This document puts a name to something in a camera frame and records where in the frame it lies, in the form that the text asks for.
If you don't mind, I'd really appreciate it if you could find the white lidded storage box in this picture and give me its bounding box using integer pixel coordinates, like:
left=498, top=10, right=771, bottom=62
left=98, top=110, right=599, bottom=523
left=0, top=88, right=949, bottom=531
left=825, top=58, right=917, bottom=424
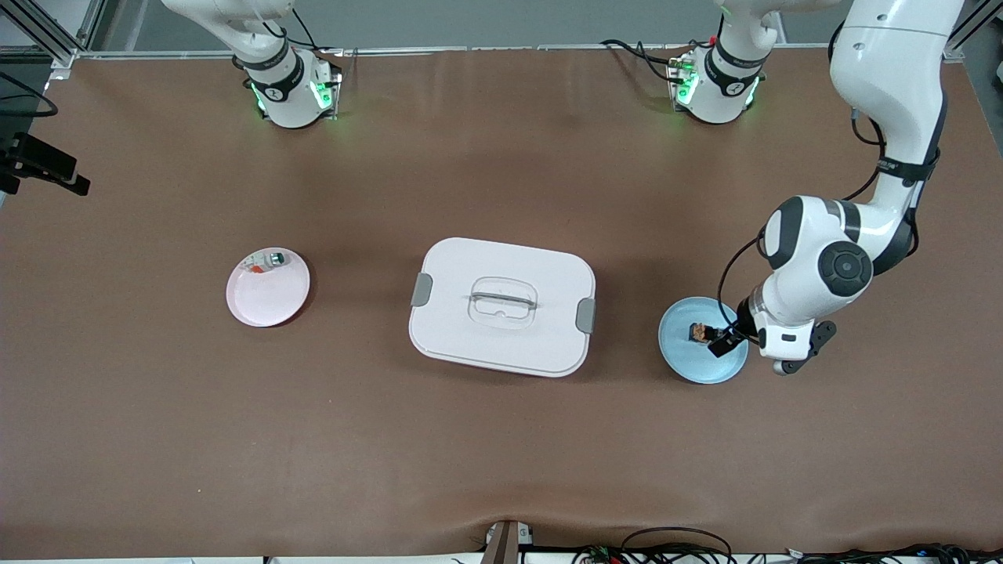
left=408, top=237, right=597, bottom=378

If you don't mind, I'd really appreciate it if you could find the light blue round plate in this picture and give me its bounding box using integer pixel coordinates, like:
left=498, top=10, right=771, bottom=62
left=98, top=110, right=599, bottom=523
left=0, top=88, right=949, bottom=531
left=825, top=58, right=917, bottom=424
left=657, top=296, right=750, bottom=385

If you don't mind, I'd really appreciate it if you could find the pink round plate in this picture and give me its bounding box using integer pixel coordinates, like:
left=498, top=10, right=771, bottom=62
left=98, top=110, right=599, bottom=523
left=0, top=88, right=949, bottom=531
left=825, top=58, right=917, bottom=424
left=226, top=248, right=311, bottom=328

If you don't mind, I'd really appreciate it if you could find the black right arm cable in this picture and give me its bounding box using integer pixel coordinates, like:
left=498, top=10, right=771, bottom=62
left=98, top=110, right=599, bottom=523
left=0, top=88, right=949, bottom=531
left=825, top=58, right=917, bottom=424
left=0, top=70, right=60, bottom=119

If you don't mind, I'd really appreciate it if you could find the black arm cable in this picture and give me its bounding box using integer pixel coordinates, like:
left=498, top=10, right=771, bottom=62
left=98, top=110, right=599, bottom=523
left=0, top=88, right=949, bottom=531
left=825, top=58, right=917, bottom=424
left=716, top=108, right=890, bottom=318
left=0, top=70, right=60, bottom=119

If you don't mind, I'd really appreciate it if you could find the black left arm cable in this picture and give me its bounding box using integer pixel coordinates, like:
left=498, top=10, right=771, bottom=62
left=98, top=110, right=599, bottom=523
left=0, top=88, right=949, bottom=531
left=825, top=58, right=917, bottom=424
left=716, top=108, right=890, bottom=318

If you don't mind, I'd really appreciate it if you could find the aluminium frame post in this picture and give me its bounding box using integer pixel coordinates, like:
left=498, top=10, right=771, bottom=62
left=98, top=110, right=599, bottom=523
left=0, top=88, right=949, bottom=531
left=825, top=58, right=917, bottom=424
left=0, top=0, right=110, bottom=70
left=944, top=0, right=1003, bottom=62

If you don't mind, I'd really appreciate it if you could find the black looped cable bundle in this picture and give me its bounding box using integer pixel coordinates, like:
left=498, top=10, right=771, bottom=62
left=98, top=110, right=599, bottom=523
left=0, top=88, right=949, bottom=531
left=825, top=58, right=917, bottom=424
left=572, top=526, right=737, bottom=564

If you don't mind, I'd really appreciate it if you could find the black base cable bundle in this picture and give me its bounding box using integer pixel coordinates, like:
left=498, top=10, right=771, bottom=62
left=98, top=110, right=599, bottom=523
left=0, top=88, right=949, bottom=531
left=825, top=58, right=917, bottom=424
left=599, top=38, right=694, bottom=83

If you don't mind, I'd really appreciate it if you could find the small metal table bracket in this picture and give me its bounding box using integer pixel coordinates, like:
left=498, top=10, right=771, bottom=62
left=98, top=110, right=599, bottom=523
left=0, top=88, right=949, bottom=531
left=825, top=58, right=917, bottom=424
left=480, top=520, right=535, bottom=564

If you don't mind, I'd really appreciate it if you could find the table rear edge rail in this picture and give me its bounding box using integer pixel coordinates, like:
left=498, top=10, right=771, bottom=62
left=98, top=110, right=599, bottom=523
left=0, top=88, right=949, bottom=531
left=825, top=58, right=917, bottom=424
left=74, top=45, right=953, bottom=60

